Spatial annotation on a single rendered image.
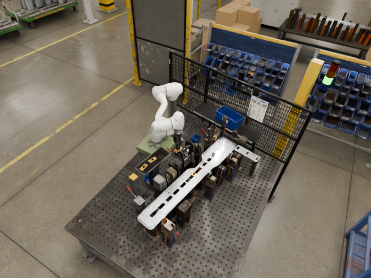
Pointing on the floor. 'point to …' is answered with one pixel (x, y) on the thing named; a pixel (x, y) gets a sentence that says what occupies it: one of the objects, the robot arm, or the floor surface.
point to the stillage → (359, 250)
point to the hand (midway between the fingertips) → (178, 146)
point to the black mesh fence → (236, 108)
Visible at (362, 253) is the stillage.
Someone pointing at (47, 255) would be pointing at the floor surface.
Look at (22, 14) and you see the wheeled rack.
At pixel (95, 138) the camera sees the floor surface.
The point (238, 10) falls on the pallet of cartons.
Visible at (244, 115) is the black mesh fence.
